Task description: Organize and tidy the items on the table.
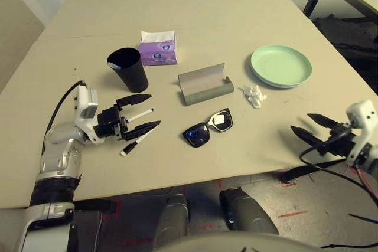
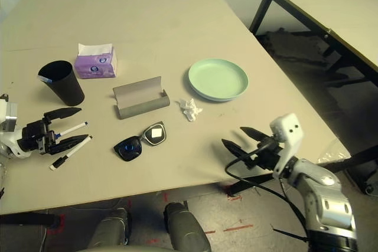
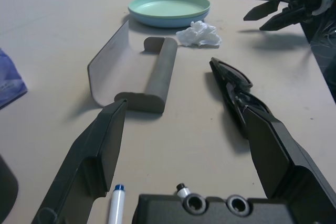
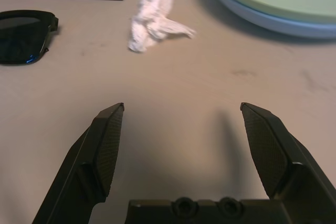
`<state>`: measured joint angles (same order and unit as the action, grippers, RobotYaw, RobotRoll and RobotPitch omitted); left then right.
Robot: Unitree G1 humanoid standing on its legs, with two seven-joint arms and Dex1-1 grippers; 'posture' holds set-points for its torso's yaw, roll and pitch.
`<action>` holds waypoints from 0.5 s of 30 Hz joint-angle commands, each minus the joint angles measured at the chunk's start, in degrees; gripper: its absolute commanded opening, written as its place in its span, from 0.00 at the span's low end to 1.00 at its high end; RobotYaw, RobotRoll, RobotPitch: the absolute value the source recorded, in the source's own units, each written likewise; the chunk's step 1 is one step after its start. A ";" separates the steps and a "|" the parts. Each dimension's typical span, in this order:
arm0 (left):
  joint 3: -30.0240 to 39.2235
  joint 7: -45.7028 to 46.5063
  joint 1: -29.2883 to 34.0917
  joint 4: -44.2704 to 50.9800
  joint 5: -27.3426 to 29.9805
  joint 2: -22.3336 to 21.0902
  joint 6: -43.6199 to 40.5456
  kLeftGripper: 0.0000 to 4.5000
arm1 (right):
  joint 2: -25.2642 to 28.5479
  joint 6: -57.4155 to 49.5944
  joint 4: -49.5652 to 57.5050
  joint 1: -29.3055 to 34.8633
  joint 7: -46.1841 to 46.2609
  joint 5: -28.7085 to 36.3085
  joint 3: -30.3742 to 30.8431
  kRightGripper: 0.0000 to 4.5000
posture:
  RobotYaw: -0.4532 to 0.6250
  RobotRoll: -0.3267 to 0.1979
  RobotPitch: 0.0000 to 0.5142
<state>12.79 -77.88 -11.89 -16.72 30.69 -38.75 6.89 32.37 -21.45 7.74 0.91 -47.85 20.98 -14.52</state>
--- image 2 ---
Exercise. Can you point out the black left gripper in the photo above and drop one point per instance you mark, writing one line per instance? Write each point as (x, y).
(35, 138)

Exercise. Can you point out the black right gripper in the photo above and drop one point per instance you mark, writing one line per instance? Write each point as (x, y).
(265, 154)

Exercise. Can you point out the white marker blue cap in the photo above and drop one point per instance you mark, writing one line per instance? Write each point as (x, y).
(72, 128)

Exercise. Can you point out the white marker black cap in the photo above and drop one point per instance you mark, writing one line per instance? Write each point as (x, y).
(60, 162)

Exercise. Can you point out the white tissue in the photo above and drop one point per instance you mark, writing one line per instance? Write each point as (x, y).
(189, 109)

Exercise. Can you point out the black sunglasses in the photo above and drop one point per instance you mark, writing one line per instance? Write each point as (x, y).
(130, 148)

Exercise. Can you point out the light green plastic plate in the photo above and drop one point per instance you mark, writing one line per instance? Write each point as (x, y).
(217, 76)

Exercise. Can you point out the grey glasses case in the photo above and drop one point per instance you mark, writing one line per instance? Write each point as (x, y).
(138, 98)

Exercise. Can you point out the black tapered cup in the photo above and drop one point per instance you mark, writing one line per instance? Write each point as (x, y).
(66, 89)

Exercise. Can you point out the black metal table leg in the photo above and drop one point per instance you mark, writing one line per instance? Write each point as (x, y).
(26, 219)
(251, 182)

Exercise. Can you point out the blue plastic plate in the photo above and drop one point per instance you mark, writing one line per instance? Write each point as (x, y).
(218, 100)

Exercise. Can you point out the blue capped pen in cup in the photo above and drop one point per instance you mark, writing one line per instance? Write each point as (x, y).
(44, 79)

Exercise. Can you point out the purple tissue pack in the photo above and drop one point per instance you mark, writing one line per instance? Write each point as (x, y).
(94, 66)

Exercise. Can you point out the clear plastic wrap scrap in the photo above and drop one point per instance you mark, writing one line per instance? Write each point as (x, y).
(335, 153)

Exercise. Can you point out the grey robot right leg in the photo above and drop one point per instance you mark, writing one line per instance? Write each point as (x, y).
(186, 228)

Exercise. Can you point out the grey robot leg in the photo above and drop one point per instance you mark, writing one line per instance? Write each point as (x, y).
(109, 231)
(186, 228)

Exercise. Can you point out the grey robot left leg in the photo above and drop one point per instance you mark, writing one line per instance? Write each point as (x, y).
(109, 231)

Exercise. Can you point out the black table base beam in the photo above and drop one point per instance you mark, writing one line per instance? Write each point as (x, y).
(360, 166)

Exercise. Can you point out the black framed side table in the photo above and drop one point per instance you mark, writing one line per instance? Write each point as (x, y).
(325, 7)

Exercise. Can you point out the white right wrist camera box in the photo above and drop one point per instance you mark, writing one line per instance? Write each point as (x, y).
(288, 134)

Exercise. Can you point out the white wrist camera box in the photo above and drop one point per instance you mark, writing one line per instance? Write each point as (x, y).
(9, 113)
(288, 134)

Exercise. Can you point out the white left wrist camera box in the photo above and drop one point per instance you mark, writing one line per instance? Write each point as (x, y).
(9, 113)

